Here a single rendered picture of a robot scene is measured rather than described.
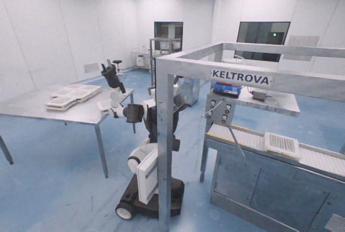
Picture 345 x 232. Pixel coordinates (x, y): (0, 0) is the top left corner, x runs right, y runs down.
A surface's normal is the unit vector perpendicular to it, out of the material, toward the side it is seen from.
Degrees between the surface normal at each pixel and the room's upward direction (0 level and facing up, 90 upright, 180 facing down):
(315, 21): 90
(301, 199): 90
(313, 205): 90
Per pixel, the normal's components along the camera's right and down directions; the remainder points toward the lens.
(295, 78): -0.47, 0.36
